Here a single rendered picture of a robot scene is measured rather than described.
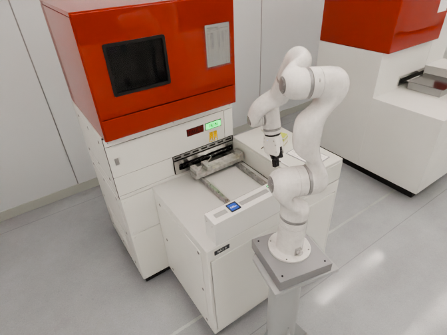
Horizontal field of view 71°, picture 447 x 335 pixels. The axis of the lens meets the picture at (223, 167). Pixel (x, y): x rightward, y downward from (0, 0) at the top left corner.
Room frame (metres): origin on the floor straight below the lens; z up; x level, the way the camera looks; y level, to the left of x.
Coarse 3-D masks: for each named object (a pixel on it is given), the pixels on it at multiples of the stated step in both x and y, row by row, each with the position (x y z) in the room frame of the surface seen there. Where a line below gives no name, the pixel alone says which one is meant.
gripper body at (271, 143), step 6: (264, 138) 1.33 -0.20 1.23; (270, 138) 1.30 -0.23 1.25; (276, 138) 1.28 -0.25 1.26; (264, 144) 1.33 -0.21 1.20; (270, 144) 1.29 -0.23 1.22; (276, 144) 1.27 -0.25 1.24; (282, 144) 1.28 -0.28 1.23; (264, 150) 1.33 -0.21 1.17; (270, 150) 1.29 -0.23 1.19; (276, 150) 1.26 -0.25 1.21; (282, 150) 1.29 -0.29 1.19
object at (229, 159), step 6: (228, 156) 1.75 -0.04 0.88; (234, 156) 1.75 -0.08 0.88; (210, 162) 1.69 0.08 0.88; (216, 162) 1.69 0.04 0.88; (222, 162) 1.69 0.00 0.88; (228, 162) 1.68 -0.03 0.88; (234, 162) 1.71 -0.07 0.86; (204, 168) 1.63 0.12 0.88; (216, 168) 1.63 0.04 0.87; (222, 168) 1.65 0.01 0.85; (192, 174) 1.58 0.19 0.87; (204, 174) 1.58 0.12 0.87
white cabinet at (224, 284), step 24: (336, 192) 1.53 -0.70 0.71; (168, 216) 1.37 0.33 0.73; (312, 216) 1.42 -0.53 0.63; (168, 240) 1.44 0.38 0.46; (192, 240) 1.13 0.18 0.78; (240, 240) 1.12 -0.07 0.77; (192, 264) 1.16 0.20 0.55; (216, 264) 1.04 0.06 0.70; (240, 264) 1.12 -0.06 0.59; (192, 288) 1.21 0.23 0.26; (216, 288) 1.03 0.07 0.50; (240, 288) 1.12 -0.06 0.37; (264, 288) 1.22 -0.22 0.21; (216, 312) 1.03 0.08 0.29; (240, 312) 1.11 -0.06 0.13
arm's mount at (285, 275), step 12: (252, 240) 1.02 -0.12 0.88; (264, 240) 1.02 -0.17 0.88; (264, 252) 0.94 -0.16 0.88; (312, 252) 0.94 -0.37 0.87; (264, 264) 0.91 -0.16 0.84; (276, 264) 0.88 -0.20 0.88; (288, 264) 0.87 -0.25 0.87; (300, 264) 0.87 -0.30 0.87; (312, 264) 0.87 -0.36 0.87; (324, 264) 0.87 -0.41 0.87; (276, 276) 0.81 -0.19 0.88; (288, 276) 0.81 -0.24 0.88; (300, 276) 0.82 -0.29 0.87; (312, 276) 0.84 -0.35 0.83
